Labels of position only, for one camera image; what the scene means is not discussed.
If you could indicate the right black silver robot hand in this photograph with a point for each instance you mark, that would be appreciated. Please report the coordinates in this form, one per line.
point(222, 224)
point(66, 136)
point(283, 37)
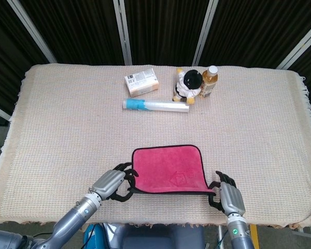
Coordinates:
point(232, 198)

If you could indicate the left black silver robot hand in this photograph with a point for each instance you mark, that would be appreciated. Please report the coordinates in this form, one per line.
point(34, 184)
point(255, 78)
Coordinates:
point(109, 182)

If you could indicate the pink cloth with black trim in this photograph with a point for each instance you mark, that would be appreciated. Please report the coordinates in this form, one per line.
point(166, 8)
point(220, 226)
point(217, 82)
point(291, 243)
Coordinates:
point(168, 168)

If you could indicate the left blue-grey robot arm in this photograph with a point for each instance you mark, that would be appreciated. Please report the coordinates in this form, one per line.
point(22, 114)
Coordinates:
point(72, 220)

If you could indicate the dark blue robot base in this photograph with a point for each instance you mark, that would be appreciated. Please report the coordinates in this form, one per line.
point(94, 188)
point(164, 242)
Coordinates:
point(158, 237)

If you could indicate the beige woven table mat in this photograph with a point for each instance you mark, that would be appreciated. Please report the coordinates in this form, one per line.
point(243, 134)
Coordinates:
point(67, 129)

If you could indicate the grey metal table leg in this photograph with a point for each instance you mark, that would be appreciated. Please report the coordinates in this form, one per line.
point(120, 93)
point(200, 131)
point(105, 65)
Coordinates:
point(219, 237)

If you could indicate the bright blue plastic object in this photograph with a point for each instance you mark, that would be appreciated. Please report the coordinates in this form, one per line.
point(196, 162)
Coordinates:
point(90, 242)

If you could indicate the plastic bag roll blue label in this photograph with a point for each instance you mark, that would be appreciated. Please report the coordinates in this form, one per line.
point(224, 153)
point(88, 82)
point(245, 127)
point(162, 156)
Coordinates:
point(160, 105)

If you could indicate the small orange white carton box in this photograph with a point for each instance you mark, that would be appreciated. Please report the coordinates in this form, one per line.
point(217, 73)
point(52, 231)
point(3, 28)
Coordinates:
point(142, 83)

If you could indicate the amber tea bottle white cap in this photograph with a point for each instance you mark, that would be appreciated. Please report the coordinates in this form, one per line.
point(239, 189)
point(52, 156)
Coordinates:
point(209, 81)

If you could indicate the plush doll with black head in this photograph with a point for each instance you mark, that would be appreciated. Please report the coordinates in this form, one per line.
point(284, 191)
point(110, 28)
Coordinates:
point(187, 84)

